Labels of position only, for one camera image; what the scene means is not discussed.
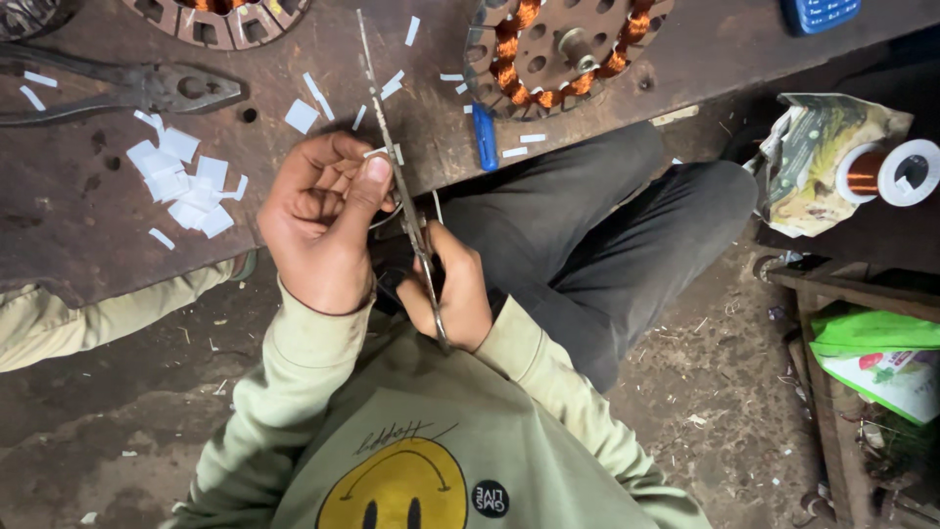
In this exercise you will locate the square white paper scrap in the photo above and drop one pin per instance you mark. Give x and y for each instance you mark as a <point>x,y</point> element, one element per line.
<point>302,116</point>

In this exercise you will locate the blue pen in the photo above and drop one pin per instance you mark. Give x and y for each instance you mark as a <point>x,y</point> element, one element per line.
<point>485,139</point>

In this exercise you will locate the blue calculator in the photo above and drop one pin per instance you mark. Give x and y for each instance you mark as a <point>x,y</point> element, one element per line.
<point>819,13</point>

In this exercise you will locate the rusty iron pliers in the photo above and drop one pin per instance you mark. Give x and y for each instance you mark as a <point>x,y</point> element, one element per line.
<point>147,87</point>

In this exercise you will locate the person's left hand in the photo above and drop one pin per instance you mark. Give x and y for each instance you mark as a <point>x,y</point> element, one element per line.
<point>308,242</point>

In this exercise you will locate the person's green smiley sweatshirt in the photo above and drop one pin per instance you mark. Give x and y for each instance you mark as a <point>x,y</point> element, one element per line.
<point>426,455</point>

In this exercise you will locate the green plastic bag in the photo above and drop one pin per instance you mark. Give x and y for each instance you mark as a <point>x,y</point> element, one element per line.
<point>881,360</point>

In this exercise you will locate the white paper strip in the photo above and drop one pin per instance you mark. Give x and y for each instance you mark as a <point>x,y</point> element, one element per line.
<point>32,98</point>
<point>359,117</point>
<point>40,79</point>
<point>533,137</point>
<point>413,31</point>
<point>392,85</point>
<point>451,76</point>
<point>161,239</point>
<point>319,95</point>
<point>514,151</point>

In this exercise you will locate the person's right hand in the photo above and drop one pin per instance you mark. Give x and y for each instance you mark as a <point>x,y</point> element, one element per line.
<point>459,301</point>

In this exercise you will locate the camouflage cloth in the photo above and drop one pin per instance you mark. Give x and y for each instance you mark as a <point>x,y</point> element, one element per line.
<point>29,15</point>

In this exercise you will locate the small white paper piece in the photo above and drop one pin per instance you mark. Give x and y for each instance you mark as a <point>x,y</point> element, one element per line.
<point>396,153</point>

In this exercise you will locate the bare metal motor stator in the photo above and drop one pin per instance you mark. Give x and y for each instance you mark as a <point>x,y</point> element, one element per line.
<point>220,26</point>

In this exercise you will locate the pile of cut paper squares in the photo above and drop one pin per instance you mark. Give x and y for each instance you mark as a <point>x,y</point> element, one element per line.
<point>183,187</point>

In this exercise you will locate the steel scissors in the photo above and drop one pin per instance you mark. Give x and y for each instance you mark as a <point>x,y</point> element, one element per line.
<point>400,187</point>

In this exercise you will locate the crumpled printed packet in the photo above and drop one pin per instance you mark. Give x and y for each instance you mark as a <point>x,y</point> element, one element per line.
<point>808,161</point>

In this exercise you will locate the motor stator with copper winding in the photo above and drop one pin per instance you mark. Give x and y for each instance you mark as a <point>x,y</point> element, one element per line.
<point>558,51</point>

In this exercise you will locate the wooden crate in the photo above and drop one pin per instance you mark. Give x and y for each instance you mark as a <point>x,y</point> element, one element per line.
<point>830,411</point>

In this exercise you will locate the person's black trousers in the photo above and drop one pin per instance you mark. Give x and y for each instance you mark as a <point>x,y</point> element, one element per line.
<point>587,235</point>

